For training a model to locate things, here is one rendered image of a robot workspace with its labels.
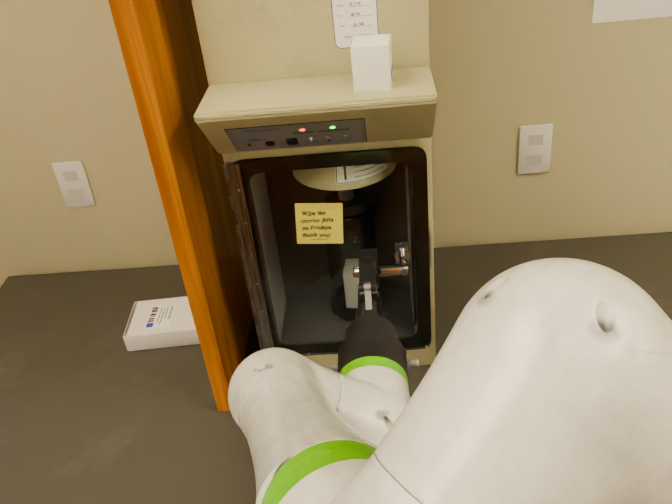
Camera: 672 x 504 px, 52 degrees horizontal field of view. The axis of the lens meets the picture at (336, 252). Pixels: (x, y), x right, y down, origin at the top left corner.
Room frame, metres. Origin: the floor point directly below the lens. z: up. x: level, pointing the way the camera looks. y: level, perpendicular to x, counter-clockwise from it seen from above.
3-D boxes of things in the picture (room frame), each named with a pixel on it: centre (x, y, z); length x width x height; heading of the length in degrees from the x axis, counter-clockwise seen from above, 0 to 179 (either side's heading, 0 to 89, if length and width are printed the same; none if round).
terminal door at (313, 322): (0.96, 0.00, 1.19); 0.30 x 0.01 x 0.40; 85
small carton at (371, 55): (0.90, -0.08, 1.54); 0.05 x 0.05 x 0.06; 80
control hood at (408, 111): (0.91, 0.00, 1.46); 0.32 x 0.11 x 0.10; 85
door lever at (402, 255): (0.92, -0.07, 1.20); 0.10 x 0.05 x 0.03; 85
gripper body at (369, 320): (0.76, -0.04, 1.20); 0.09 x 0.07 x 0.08; 175
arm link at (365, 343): (0.68, -0.03, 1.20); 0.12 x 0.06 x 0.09; 85
